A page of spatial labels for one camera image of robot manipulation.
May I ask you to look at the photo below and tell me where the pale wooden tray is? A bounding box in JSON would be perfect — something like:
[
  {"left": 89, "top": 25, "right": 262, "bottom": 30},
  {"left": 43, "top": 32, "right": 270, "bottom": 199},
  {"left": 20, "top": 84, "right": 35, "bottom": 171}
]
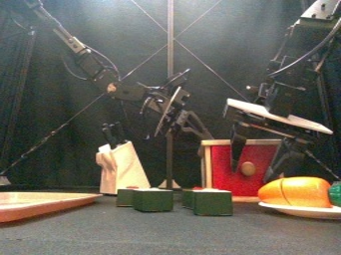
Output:
[{"left": 0, "top": 191, "right": 104, "bottom": 224}]

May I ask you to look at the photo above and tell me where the wooden drawer cabinet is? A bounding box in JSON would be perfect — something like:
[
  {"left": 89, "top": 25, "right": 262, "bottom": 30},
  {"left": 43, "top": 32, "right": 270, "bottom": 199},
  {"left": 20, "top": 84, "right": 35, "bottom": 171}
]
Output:
[{"left": 196, "top": 138, "right": 286, "bottom": 204}]

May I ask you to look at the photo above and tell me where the white plate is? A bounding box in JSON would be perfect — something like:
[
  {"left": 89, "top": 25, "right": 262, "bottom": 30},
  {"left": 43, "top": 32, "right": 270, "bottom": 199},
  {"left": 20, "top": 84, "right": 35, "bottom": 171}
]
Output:
[{"left": 257, "top": 201, "right": 341, "bottom": 221}]

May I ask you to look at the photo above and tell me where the green toy carrot top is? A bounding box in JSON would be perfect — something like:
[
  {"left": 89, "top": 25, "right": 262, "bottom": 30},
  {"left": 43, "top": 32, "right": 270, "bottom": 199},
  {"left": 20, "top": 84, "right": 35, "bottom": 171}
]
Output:
[{"left": 327, "top": 180, "right": 341, "bottom": 208}]

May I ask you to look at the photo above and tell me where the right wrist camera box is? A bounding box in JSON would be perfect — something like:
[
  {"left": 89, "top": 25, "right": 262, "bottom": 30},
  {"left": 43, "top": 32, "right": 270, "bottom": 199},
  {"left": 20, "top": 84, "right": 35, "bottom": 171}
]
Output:
[{"left": 258, "top": 81, "right": 309, "bottom": 118}]

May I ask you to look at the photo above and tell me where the diagonal brace wire with turnbuckle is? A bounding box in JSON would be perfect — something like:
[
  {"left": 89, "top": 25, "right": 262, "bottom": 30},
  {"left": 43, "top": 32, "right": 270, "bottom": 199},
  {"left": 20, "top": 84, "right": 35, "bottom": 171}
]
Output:
[
  {"left": 130, "top": 0, "right": 341, "bottom": 182},
  {"left": 0, "top": 0, "right": 223, "bottom": 176}
]

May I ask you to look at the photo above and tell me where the black handled toy knife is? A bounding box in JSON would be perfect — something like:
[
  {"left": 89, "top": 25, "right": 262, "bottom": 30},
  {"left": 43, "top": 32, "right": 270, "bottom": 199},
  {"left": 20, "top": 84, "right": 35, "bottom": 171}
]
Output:
[
  {"left": 101, "top": 123, "right": 119, "bottom": 150},
  {"left": 113, "top": 121, "right": 130, "bottom": 144}
]

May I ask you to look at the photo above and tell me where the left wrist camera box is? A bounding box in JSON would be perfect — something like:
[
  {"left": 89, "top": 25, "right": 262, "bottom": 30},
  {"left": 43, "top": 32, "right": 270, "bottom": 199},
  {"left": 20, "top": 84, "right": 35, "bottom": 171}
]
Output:
[{"left": 166, "top": 68, "right": 192, "bottom": 90}]

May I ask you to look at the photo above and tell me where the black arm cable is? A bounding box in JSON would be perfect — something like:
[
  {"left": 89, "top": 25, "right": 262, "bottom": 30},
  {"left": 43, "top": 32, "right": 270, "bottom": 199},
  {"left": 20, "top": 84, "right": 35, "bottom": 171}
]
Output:
[
  {"left": 60, "top": 42, "right": 123, "bottom": 83},
  {"left": 265, "top": 19, "right": 341, "bottom": 80}
]

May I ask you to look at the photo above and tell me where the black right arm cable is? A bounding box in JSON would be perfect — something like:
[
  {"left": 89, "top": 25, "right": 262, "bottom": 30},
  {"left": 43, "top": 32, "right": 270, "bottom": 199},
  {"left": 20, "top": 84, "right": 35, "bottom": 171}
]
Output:
[{"left": 265, "top": 19, "right": 341, "bottom": 80}]

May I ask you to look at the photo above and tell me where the orange toy carrot body piece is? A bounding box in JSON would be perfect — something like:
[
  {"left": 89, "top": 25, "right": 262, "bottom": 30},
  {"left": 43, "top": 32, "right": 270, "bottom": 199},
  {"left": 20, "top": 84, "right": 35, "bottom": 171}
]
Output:
[{"left": 279, "top": 176, "right": 334, "bottom": 209}]

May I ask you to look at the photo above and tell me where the red drawer with wooden knob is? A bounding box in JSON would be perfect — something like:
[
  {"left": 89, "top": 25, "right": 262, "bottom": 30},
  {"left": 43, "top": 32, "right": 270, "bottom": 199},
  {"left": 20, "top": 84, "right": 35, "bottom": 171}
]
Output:
[{"left": 210, "top": 144, "right": 281, "bottom": 197}]

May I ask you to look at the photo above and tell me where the white toy knife block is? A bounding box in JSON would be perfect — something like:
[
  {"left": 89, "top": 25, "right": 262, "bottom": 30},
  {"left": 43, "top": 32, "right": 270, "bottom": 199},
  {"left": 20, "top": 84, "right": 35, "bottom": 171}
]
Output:
[{"left": 95, "top": 140, "right": 152, "bottom": 195}]

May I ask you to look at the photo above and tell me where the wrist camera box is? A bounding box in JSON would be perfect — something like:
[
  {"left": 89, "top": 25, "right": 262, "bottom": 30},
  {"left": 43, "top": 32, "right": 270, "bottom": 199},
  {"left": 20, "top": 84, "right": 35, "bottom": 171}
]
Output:
[
  {"left": 166, "top": 68, "right": 192, "bottom": 90},
  {"left": 258, "top": 81, "right": 309, "bottom": 118}
]

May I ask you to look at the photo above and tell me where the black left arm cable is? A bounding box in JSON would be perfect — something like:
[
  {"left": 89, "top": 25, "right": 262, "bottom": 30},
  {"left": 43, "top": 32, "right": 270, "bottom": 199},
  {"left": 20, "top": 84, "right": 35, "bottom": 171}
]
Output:
[{"left": 60, "top": 42, "right": 123, "bottom": 83}]

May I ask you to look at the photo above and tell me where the grey pole base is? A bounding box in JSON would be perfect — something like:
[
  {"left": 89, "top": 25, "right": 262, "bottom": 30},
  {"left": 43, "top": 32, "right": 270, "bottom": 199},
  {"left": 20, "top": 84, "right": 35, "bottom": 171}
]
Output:
[{"left": 158, "top": 178, "right": 182, "bottom": 191}]

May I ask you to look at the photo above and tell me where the green wooden block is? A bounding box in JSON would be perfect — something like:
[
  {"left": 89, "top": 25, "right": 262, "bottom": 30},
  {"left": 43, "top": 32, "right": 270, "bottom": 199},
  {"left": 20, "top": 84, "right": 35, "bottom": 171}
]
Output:
[
  {"left": 115, "top": 186, "right": 140, "bottom": 208},
  {"left": 180, "top": 186, "right": 196, "bottom": 210},
  {"left": 191, "top": 188, "right": 234, "bottom": 217},
  {"left": 131, "top": 187, "right": 174, "bottom": 213}
]

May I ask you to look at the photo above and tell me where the grey vertical frame pole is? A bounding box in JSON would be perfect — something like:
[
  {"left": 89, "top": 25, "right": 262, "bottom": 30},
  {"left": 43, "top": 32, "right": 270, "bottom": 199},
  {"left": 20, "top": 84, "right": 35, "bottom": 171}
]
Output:
[{"left": 166, "top": 0, "right": 175, "bottom": 190}]

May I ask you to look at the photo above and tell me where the orange toy carrot tip piece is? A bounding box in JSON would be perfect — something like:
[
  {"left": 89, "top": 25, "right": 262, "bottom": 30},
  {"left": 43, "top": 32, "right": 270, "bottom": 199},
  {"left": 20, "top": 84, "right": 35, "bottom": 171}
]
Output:
[{"left": 255, "top": 178, "right": 285, "bottom": 206}]

